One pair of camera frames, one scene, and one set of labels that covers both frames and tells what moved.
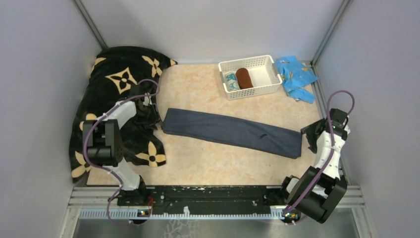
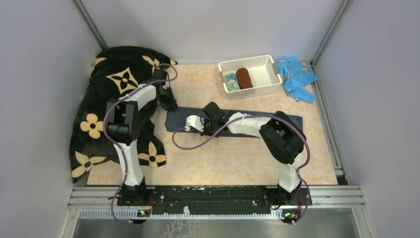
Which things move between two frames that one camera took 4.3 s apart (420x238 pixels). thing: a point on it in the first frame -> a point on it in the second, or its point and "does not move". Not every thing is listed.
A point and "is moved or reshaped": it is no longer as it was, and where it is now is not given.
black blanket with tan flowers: [119, 75] does not move
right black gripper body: [309, 131] -> [209, 128]
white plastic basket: [249, 77] does not move
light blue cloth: [295, 76] does not move
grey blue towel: [232, 133] is moved or reshaped
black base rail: [205, 200] does not move
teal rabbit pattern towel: [232, 83] does not move
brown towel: [243, 79] does not move
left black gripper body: [149, 115] -> [168, 100]
